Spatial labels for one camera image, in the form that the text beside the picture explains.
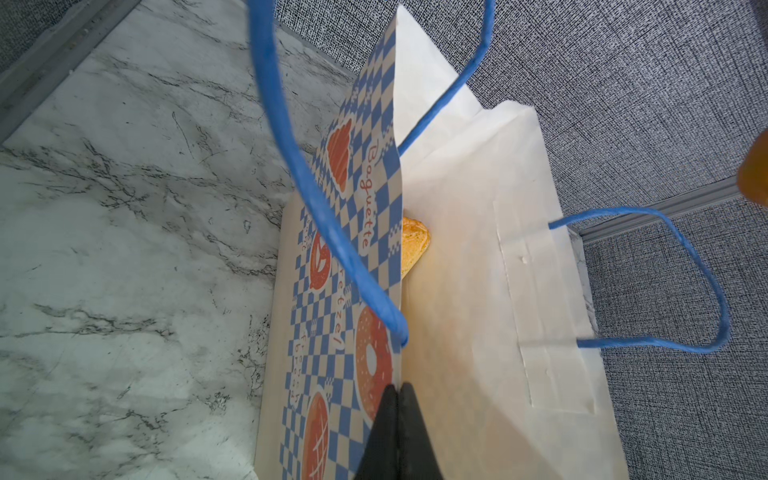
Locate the triangular tan bread slice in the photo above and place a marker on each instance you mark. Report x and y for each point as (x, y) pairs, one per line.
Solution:
(416, 239)

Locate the checkered paper bag blue handles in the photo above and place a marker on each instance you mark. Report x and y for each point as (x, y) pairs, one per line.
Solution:
(489, 326)

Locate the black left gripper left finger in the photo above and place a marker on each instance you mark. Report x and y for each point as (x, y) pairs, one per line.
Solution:
(381, 456)

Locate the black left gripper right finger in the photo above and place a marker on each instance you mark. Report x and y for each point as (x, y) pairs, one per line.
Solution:
(416, 456)

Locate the long oval bread loaf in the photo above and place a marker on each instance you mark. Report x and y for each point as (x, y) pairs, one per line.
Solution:
(752, 176)

